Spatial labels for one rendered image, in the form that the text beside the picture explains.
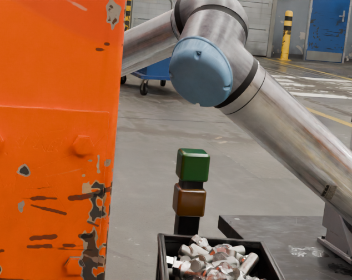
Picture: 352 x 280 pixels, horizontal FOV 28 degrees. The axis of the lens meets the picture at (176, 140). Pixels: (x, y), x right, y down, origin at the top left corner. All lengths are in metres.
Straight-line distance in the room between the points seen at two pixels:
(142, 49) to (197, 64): 0.26
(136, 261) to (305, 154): 1.19
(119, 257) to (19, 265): 1.68
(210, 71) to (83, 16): 0.51
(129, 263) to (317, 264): 0.88
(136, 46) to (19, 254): 0.76
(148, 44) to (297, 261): 0.63
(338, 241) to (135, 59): 0.69
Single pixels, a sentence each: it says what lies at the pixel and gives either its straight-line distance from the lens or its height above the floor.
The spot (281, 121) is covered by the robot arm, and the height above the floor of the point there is 0.67.
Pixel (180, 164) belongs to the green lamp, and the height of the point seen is 0.64.
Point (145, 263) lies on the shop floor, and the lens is 2.39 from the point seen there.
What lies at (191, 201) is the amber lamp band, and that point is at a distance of 0.96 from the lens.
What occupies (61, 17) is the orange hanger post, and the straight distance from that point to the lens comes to 0.71.
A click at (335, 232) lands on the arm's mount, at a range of 1.77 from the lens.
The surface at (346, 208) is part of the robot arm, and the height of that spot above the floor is 0.50.
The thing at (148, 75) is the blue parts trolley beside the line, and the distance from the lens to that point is 6.68.
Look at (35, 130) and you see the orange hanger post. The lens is 0.72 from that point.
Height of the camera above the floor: 0.85
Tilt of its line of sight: 11 degrees down
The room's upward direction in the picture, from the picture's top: 5 degrees clockwise
